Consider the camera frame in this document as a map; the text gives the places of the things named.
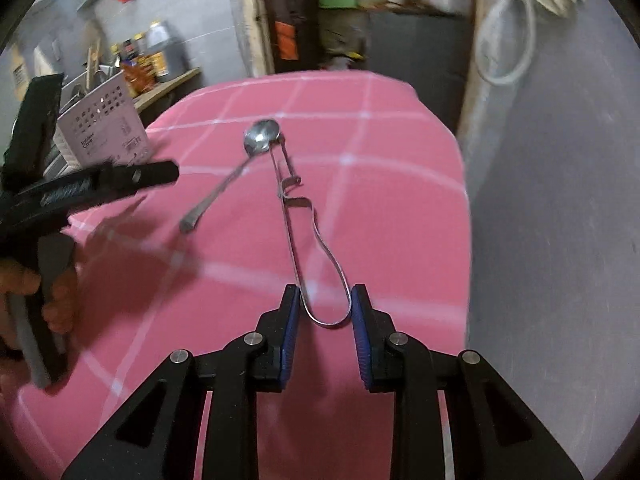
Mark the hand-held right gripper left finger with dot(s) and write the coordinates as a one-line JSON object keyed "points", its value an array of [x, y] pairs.
{"points": [[291, 330]]}

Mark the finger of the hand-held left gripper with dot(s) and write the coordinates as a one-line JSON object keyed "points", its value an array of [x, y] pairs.
{"points": [[150, 174]]}

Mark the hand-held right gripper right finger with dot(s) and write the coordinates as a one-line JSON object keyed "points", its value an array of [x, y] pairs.
{"points": [[361, 340]]}

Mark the white plastic utensil holder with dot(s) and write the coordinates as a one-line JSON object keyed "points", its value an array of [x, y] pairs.
{"points": [[105, 125]]}

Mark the steel tongs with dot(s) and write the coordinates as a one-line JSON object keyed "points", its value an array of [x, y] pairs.
{"points": [[297, 202]]}

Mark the person's left hand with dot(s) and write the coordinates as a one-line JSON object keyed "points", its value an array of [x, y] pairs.
{"points": [[61, 305]]}

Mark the pink checked tablecloth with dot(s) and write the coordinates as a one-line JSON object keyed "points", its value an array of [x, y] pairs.
{"points": [[400, 260]]}

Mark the wooden counter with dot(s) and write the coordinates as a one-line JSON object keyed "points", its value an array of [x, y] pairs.
{"points": [[172, 82]]}

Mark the orange snack packet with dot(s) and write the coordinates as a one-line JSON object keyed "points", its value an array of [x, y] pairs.
{"points": [[142, 74]]}

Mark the yellow cap seasoning bottle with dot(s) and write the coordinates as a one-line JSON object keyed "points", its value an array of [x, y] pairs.
{"points": [[139, 45]]}

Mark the orange sign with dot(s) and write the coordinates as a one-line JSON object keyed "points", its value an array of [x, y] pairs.
{"points": [[285, 40]]}

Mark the grey cabinet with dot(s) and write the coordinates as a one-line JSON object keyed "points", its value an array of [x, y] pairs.
{"points": [[420, 65]]}

